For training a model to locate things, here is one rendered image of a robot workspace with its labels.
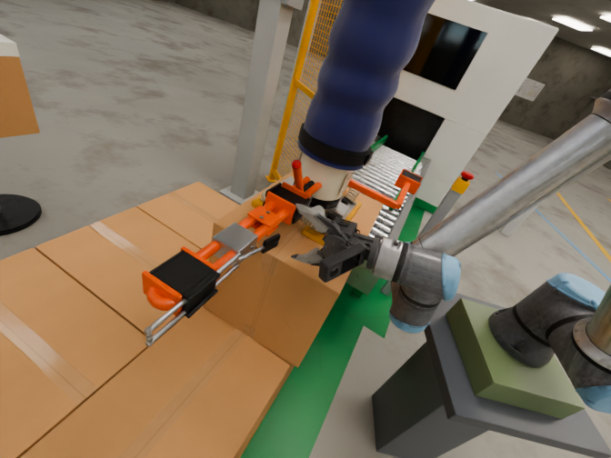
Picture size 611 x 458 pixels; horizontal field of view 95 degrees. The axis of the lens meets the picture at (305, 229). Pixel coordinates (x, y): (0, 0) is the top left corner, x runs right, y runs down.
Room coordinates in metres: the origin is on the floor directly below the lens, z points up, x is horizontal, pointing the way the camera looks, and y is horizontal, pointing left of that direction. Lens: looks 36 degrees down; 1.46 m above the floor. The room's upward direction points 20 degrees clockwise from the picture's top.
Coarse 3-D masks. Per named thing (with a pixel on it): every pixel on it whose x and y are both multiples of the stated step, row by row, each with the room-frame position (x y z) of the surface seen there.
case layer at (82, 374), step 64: (192, 192) 1.24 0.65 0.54; (64, 256) 0.60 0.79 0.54; (128, 256) 0.70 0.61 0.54; (0, 320) 0.34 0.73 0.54; (64, 320) 0.40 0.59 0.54; (128, 320) 0.47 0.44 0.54; (192, 320) 0.54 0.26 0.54; (0, 384) 0.20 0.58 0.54; (64, 384) 0.25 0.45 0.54; (128, 384) 0.30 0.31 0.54; (192, 384) 0.35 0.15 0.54; (256, 384) 0.42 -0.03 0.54; (0, 448) 0.10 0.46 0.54; (64, 448) 0.14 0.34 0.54; (128, 448) 0.18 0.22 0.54; (192, 448) 0.22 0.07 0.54
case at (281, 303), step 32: (224, 224) 0.61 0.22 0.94; (256, 256) 0.57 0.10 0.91; (288, 256) 0.58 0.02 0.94; (224, 288) 0.58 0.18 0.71; (256, 288) 0.56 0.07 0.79; (288, 288) 0.54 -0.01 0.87; (320, 288) 0.52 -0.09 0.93; (224, 320) 0.58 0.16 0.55; (256, 320) 0.55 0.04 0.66; (288, 320) 0.53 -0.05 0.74; (320, 320) 0.51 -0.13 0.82; (288, 352) 0.52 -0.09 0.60
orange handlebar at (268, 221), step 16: (368, 192) 0.86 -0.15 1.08; (400, 192) 0.95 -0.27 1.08; (256, 208) 0.54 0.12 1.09; (272, 208) 0.58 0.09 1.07; (240, 224) 0.46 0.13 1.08; (256, 224) 0.51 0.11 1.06; (272, 224) 0.50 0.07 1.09; (208, 256) 0.36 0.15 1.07; (224, 256) 0.36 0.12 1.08; (160, 304) 0.23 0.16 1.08
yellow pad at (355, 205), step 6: (342, 198) 0.96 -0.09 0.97; (348, 204) 0.93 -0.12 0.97; (354, 204) 0.95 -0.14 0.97; (360, 204) 0.98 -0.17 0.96; (354, 210) 0.92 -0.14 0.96; (330, 216) 0.77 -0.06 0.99; (336, 216) 0.82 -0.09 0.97; (348, 216) 0.86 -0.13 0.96; (306, 228) 0.71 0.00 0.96; (306, 234) 0.69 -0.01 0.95; (312, 234) 0.69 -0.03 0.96; (318, 234) 0.70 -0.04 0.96; (324, 234) 0.70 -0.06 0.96; (318, 240) 0.68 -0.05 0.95
